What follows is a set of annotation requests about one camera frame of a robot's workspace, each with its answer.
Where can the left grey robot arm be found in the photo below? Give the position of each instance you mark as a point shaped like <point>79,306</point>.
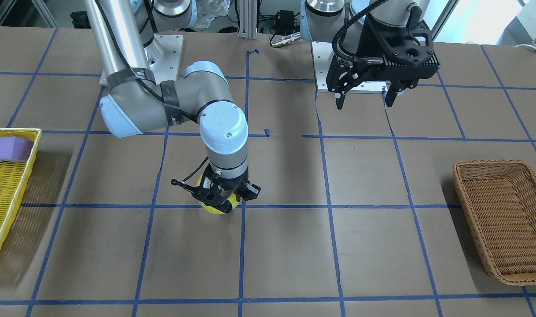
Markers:
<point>321,19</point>

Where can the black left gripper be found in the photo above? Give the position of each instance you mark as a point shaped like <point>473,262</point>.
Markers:
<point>368,49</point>

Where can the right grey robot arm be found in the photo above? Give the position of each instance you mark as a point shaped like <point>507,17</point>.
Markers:
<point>146,94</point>

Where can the purple sponge block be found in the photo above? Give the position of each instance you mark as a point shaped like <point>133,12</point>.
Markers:
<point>15,149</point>

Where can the brown wicker basket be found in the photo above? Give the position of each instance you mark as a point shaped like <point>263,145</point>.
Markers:
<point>499,202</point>

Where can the yellow tape roll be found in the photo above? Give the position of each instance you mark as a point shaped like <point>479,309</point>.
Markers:
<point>213,197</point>

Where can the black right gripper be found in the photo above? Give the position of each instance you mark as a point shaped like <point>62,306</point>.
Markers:
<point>251,191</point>

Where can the yellow plastic basket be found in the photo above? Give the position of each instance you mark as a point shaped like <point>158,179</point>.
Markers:
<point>14,177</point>

